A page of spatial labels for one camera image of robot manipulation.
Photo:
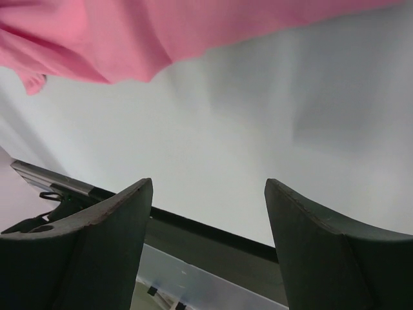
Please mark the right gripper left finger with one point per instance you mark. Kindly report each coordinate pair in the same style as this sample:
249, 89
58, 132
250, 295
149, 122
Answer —
88, 260

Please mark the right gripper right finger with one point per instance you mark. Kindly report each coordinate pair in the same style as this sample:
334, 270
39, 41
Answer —
331, 261

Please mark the pink t shirt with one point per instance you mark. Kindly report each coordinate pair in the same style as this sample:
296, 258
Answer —
112, 41

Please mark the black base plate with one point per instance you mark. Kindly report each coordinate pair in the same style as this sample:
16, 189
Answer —
210, 268

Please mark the aluminium frame rail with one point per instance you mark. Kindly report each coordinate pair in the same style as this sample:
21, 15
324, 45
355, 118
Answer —
46, 179

